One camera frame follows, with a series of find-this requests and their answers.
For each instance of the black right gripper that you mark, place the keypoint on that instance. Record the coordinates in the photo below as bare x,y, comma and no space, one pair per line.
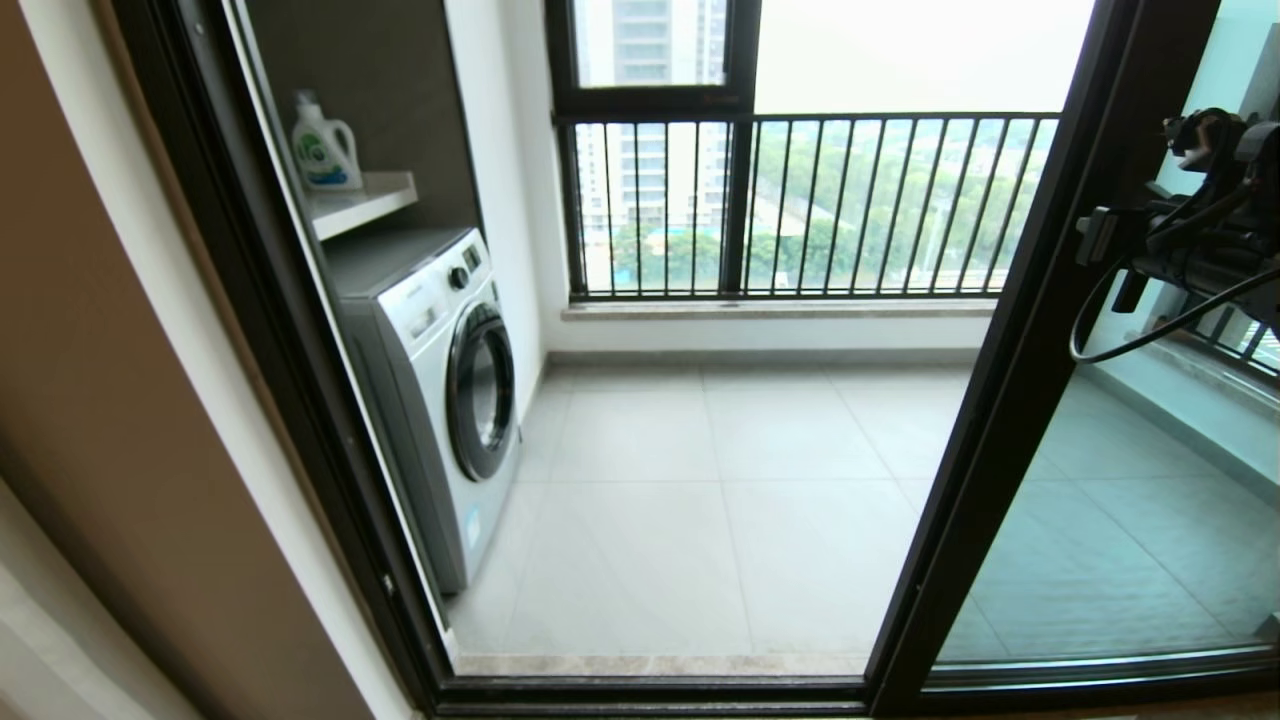
1210,245

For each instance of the black framed sliding glass door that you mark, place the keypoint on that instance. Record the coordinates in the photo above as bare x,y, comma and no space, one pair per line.
995,450
265,250

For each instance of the short grey stone window sill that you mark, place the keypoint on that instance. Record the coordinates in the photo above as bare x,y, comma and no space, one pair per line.
1200,372

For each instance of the short black window railing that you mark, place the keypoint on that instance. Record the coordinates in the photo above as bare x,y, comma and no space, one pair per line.
1240,362

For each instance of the long black balcony railing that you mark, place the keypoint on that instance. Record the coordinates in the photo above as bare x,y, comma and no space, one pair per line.
900,120

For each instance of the black framed fixed glass panel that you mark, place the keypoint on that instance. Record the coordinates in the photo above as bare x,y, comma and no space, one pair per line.
1150,520

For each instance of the long grey stone window sill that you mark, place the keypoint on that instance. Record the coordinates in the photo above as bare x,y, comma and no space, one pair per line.
780,310

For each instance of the white front-load washing machine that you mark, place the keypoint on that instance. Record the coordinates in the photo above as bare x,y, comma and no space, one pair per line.
430,330

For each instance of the white detergent bottle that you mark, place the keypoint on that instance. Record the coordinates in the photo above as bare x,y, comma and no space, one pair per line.
325,155

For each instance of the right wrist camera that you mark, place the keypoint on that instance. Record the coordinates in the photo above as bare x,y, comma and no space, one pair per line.
1205,140

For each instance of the black window frame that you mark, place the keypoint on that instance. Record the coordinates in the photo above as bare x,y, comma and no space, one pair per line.
650,103

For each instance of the white wall shelf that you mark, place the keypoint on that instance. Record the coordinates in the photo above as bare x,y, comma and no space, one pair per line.
365,202

